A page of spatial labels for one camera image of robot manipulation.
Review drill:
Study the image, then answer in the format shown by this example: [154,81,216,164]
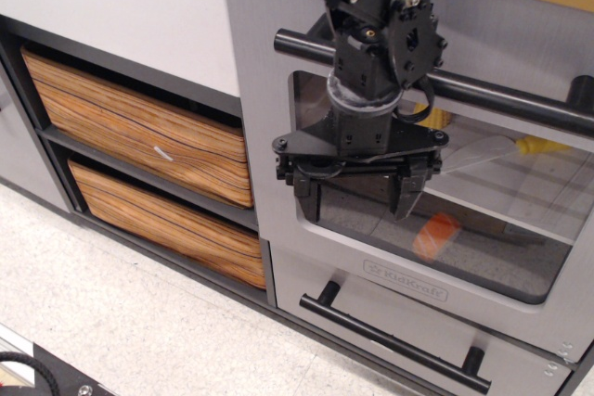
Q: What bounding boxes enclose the upper wood pattern bin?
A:
[20,46,254,209]

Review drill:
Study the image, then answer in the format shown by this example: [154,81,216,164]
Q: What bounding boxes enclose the yellow toy utensil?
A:
[418,109,570,161]

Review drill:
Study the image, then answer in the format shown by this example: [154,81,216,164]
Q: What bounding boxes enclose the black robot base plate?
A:
[32,342,117,396]

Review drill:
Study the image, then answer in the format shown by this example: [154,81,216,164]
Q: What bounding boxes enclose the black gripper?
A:
[272,111,449,223]

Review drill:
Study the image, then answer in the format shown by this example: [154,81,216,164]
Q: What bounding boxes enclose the orange salmon sushi toy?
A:
[413,212,461,262]

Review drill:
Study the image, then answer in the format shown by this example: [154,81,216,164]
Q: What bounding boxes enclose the grey toy oven door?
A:
[222,0,594,364]

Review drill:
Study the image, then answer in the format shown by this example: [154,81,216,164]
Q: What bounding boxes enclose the black drawer handle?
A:
[299,281,491,395]

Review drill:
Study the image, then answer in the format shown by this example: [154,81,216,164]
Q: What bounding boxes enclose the black braided cable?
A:
[0,348,83,396]

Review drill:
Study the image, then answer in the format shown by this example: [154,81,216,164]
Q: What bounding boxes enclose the grey bottom drawer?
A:
[271,249,572,395]

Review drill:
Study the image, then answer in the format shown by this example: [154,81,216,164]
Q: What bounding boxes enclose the dark grey shelf frame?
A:
[1,17,277,308]

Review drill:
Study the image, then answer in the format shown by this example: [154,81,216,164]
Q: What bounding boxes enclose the wood pattern bin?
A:
[68,159,265,290]
[20,46,254,209]

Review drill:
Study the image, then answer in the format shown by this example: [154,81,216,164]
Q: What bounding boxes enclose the clear oven shelf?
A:
[415,189,585,246]

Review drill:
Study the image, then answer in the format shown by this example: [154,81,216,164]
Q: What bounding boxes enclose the black oven door handle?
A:
[274,29,593,135]

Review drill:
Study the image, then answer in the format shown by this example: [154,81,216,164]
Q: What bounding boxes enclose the lower wood pattern bin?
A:
[68,159,265,290]

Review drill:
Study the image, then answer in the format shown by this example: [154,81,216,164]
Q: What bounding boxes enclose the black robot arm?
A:
[273,0,448,222]

